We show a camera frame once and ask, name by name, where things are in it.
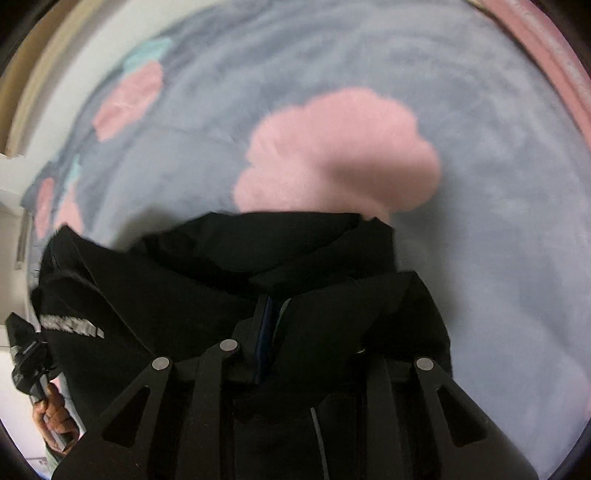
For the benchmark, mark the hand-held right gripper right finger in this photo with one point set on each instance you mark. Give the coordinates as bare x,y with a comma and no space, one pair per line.
383,392

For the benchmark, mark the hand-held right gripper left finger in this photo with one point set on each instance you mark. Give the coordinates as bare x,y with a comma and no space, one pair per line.
263,337

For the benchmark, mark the black hooded jacket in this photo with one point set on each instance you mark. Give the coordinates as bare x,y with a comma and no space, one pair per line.
184,295

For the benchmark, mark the person's left hand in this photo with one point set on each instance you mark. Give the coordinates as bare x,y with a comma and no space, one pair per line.
57,415

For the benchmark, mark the grey floral blanket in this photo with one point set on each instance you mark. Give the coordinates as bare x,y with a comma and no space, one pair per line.
461,230

